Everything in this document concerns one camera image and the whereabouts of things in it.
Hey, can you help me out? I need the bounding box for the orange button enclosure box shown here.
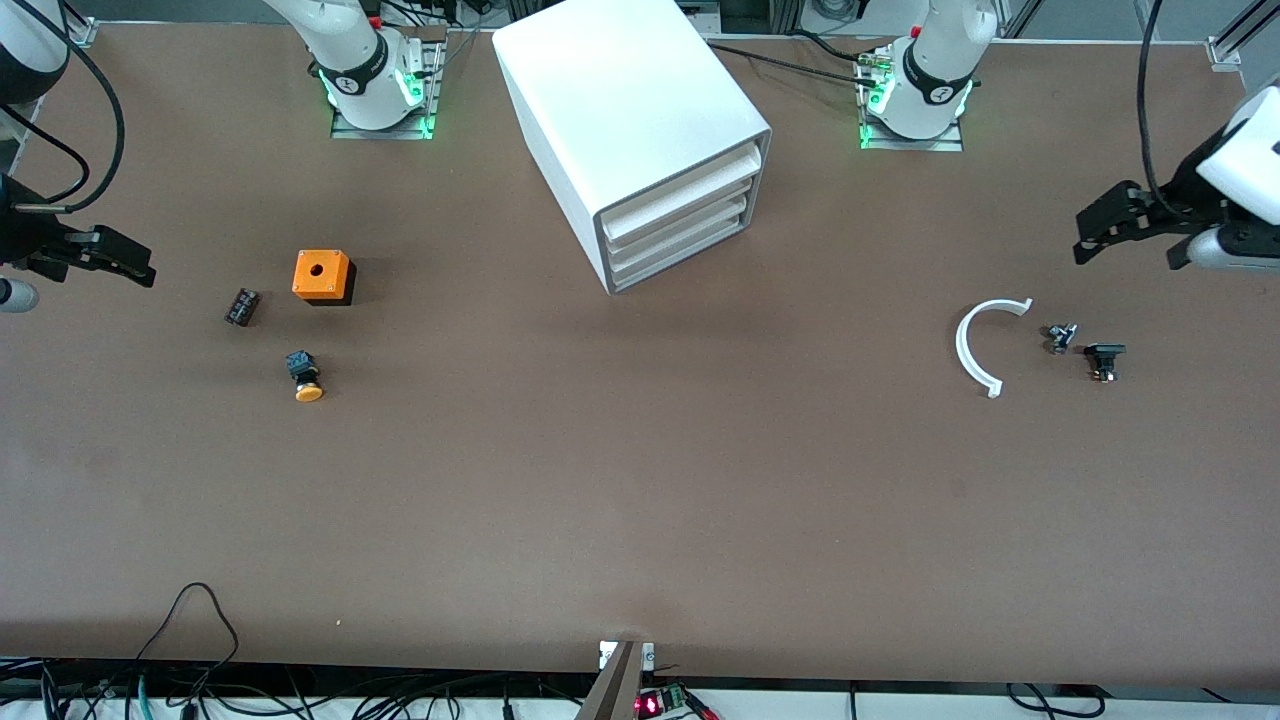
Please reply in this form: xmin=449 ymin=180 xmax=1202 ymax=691
xmin=292 ymin=249 xmax=357 ymax=307

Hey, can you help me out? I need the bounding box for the aluminium frame profile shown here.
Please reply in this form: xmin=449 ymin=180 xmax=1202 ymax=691
xmin=1205 ymin=0 xmax=1280 ymax=71

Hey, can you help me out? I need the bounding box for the black table cable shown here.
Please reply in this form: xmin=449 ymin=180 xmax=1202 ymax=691
xmin=705 ymin=42 xmax=886 ymax=91
xmin=785 ymin=30 xmax=881 ymax=69

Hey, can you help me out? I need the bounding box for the white half ring clamp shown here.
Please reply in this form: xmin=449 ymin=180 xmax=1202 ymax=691
xmin=955 ymin=297 xmax=1034 ymax=399

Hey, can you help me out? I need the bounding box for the red lit circuit board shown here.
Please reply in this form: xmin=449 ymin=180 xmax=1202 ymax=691
xmin=635 ymin=683 xmax=721 ymax=720

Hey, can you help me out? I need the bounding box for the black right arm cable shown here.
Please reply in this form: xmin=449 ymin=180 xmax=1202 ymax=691
xmin=0 ymin=0 xmax=127 ymax=216

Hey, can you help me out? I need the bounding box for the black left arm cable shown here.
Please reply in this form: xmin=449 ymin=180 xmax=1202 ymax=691
xmin=1138 ymin=0 xmax=1169 ymax=216

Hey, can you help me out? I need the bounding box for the yellow mushroom push button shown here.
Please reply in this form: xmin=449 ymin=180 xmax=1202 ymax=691
xmin=285 ymin=350 xmax=326 ymax=404

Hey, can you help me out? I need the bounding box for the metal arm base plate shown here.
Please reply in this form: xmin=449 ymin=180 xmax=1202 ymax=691
xmin=330 ymin=40 xmax=439 ymax=141
xmin=858 ymin=55 xmax=964 ymax=153

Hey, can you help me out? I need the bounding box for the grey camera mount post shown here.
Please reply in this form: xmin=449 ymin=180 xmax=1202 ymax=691
xmin=575 ymin=640 xmax=643 ymax=720

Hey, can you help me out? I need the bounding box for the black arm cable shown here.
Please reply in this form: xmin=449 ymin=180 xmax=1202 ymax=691
xmin=1138 ymin=0 xmax=1169 ymax=216
xmin=0 ymin=0 xmax=127 ymax=216

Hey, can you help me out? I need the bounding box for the black looped cable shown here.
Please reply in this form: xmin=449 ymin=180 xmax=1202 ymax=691
xmin=135 ymin=583 xmax=241 ymax=691
xmin=1005 ymin=683 xmax=1101 ymax=719

